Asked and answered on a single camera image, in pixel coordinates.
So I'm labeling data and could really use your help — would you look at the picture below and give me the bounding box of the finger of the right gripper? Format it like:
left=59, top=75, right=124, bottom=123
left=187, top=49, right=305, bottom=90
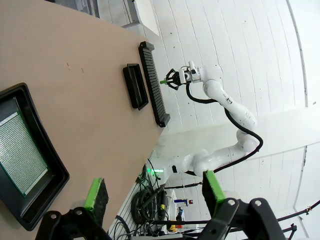
left=161, top=79, right=179, bottom=91
left=161, top=68, right=180, bottom=83

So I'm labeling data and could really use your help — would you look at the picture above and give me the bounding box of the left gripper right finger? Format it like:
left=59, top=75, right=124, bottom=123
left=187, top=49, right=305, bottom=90
left=197, top=169, right=288, bottom=240

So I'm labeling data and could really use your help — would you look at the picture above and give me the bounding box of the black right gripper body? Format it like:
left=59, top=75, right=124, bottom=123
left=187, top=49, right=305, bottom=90
left=177, top=70, right=188, bottom=87

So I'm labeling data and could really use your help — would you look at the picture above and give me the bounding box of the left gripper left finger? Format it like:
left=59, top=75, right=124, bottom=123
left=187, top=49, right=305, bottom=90
left=34, top=177, right=113, bottom=240

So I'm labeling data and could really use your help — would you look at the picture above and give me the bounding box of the green perforated circuit board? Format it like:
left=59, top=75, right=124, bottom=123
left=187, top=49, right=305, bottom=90
left=0, top=111, right=49, bottom=199

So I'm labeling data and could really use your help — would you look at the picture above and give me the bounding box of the black plastic ESD tray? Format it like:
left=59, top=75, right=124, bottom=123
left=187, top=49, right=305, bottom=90
left=0, top=82, right=70, bottom=232
left=122, top=62, right=150, bottom=111

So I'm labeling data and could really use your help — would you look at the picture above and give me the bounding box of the black slotted board rack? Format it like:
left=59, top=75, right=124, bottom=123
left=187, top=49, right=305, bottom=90
left=138, top=41, right=171, bottom=128

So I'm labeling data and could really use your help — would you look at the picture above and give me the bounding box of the white desk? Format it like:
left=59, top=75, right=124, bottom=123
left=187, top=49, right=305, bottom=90
left=133, top=0, right=161, bottom=36

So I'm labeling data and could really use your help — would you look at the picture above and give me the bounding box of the black metal stand rod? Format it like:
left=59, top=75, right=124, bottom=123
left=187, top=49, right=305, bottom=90
left=277, top=198, right=320, bottom=240

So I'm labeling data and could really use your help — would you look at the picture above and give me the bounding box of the black corrugated cable sleeve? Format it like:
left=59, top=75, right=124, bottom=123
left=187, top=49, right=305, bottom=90
left=185, top=83, right=265, bottom=176

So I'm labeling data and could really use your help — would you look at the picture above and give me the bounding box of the black cable bundle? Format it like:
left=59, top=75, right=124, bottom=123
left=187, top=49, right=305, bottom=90
left=131, top=184, right=176, bottom=237

